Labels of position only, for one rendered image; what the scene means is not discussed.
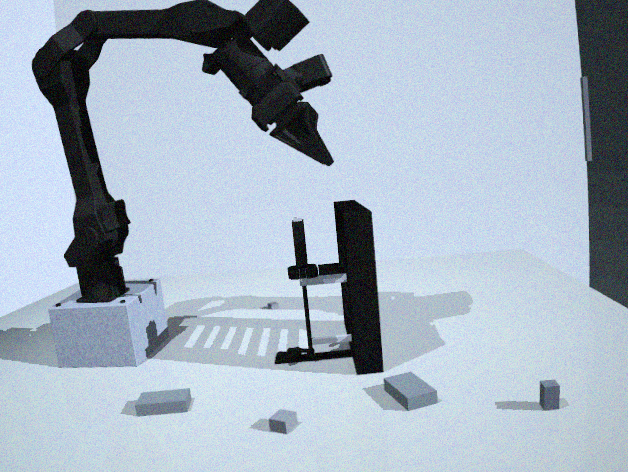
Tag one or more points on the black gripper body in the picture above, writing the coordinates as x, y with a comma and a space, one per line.
271, 98

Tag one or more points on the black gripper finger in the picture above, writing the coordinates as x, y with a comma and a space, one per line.
296, 132
313, 123

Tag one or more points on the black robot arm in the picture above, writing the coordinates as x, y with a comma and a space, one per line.
100, 223

